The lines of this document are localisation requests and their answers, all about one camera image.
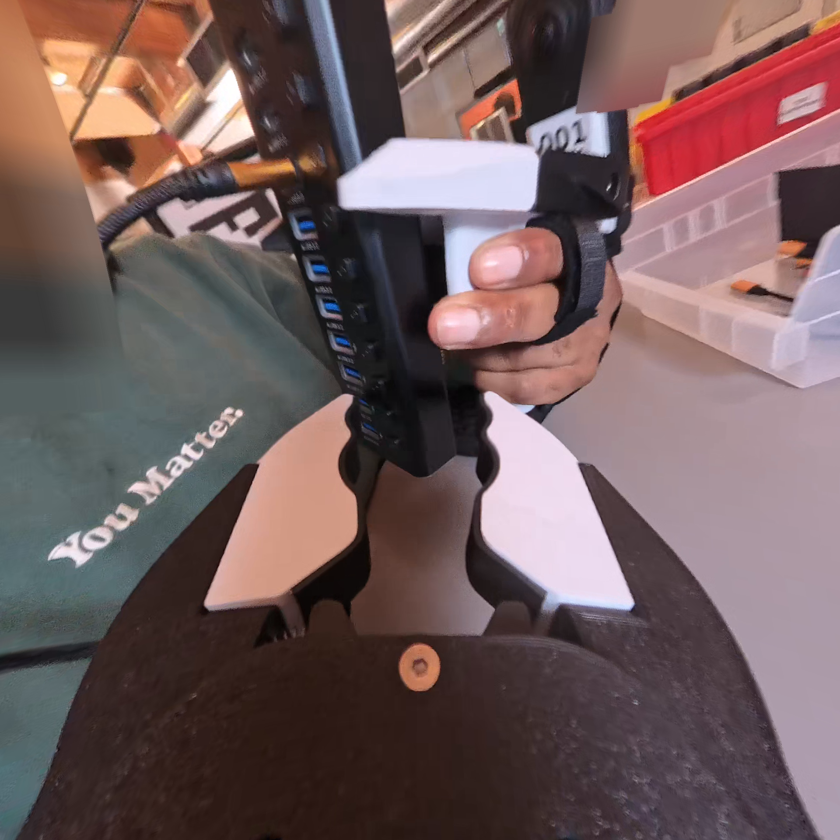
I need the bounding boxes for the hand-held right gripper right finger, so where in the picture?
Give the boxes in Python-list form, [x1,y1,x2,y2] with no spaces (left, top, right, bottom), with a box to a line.
[474,392,636,614]

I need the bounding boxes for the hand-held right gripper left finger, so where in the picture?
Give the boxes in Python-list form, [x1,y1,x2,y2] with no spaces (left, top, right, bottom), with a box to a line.
[203,392,388,641]

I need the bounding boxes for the black bin divider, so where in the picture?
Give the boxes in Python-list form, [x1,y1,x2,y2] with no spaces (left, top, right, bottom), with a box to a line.
[777,164,840,245]

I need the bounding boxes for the orange wall display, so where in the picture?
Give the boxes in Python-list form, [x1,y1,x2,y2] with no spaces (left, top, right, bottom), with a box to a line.
[457,91,522,140]

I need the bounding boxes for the braided cable with orange plug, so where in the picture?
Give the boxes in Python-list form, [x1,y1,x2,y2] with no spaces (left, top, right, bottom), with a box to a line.
[97,146,329,253]

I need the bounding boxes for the red plastic bin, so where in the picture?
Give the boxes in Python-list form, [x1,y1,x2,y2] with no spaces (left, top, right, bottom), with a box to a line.
[633,23,840,198]

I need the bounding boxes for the black USB hub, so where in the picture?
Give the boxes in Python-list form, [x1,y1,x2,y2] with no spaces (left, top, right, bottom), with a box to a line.
[210,0,457,476]

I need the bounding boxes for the person's left hand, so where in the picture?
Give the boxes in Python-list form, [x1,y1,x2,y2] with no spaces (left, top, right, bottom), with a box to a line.
[428,225,623,408]

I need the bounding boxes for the clear plastic bin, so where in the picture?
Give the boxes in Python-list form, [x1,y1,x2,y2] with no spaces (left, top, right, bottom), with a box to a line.
[617,141,840,389]

